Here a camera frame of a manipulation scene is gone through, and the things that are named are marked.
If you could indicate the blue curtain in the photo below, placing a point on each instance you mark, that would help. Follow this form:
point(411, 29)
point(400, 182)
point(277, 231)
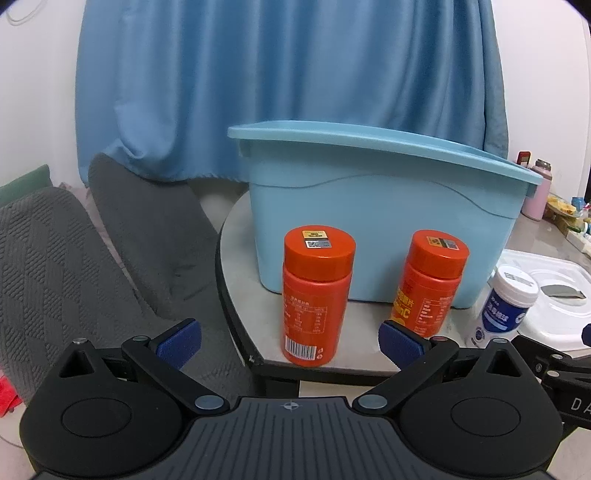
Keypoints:
point(277, 69)

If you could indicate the white blue-label bottle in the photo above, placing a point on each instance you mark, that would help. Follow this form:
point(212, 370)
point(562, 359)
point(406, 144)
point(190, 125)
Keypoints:
point(503, 307)

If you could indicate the pink thermos bottle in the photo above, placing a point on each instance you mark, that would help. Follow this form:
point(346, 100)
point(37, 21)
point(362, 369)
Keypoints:
point(535, 198)

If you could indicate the orange bottle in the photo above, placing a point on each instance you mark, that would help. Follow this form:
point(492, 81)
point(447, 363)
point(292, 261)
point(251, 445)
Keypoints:
point(316, 300)
point(431, 286)

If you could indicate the group of small bottles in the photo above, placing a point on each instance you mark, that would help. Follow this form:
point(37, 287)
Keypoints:
point(579, 226)

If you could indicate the yellow snack packet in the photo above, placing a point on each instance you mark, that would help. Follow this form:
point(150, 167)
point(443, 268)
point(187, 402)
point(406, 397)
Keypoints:
point(561, 206)

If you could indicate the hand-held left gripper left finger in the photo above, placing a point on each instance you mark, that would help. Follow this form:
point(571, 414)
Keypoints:
point(180, 342)

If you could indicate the pink bedsheet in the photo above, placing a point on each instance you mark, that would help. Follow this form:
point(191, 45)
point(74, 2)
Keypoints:
point(99, 226)

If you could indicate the green pillow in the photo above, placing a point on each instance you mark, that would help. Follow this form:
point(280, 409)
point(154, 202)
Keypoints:
point(21, 184)

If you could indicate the white plastic box lid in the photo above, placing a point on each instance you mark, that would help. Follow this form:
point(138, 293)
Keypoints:
point(561, 318)

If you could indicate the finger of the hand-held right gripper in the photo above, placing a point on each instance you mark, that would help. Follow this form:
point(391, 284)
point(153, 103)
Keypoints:
point(545, 351)

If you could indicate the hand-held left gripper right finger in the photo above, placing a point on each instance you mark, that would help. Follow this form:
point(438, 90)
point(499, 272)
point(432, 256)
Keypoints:
point(399, 344)

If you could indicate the red cloth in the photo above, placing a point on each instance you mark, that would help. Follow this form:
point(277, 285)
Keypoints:
point(8, 397)

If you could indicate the grey textured sofa cover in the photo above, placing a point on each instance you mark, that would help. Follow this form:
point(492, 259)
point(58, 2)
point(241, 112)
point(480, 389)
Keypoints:
point(69, 277)

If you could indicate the red-lidded jar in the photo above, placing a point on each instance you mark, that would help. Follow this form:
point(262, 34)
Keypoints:
point(523, 158)

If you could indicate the light blue plastic storage box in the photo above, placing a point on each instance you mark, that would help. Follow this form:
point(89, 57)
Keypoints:
point(369, 217)

